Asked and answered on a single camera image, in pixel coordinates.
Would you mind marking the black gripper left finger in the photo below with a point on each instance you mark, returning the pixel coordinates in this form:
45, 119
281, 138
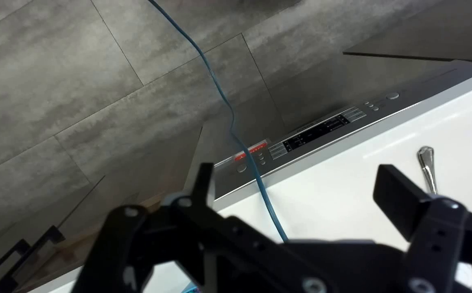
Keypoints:
219, 254

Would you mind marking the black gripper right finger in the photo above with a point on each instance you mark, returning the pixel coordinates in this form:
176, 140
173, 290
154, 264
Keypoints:
439, 231

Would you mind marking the metal fork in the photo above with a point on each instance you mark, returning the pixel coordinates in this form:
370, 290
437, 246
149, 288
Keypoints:
425, 158

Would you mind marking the stainless steel dishwasher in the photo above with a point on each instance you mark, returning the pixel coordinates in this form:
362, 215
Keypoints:
313, 109

